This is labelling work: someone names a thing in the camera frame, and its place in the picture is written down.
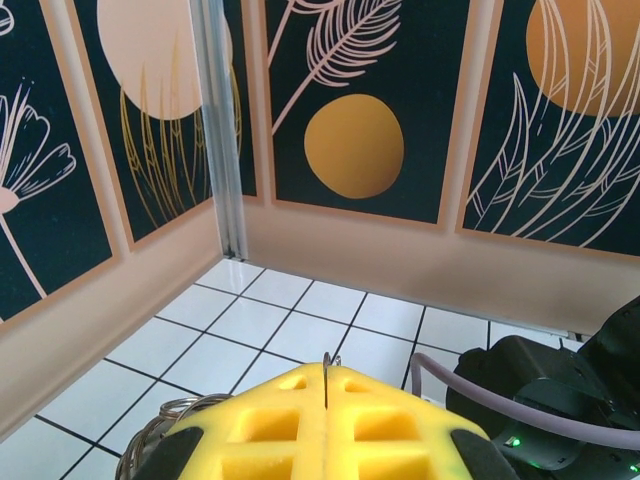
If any left aluminium corner post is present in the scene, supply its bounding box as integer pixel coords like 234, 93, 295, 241
191, 0, 250, 262

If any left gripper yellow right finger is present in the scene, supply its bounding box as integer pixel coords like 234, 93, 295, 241
324, 362, 522, 480

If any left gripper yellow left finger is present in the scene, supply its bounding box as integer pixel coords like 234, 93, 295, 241
130, 361, 327, 480

